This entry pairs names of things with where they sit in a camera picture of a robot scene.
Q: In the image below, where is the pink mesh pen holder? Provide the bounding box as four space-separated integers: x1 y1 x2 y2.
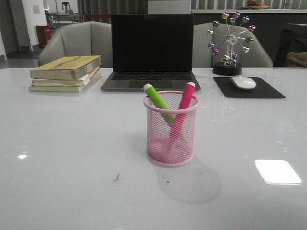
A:
143 91 199 166

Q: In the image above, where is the fruit bowl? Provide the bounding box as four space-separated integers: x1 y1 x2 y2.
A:
247 0 269 10

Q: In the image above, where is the right grey armchair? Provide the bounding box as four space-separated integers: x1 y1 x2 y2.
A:
192 23 273 68

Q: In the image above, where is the red bin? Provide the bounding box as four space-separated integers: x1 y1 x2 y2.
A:
36 25 51 48

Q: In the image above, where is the red barrier belt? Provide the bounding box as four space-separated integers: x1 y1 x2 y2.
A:
87 14 112 19

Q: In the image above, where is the left grey armchair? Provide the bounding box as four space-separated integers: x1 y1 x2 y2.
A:
38 21 113 68

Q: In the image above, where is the black mouse pad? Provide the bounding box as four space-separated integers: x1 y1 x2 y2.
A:
213 77 285 99

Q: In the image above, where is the grey armchair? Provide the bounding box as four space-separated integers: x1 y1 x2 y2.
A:
192 23 273 68
38 21 113 68

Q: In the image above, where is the white computer mouse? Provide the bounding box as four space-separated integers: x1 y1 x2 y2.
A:
230 76 256 90

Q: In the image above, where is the yellow top book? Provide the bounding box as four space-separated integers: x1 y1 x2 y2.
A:
30 55 101 80

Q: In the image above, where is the green highlighter pen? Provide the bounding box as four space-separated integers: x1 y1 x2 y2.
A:
143 83 187 141

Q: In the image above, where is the pink highlighter pen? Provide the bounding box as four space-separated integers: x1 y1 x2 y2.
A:
167 81 195 153

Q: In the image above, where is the bottom pale book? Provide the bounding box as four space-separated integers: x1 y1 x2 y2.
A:
28 74 97 92

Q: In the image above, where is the ferris wheel desk toy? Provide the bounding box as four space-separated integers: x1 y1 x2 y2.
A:
206 11 256 76

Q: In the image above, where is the grey open laptop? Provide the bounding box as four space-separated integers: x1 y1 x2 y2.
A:
101 14 200 92

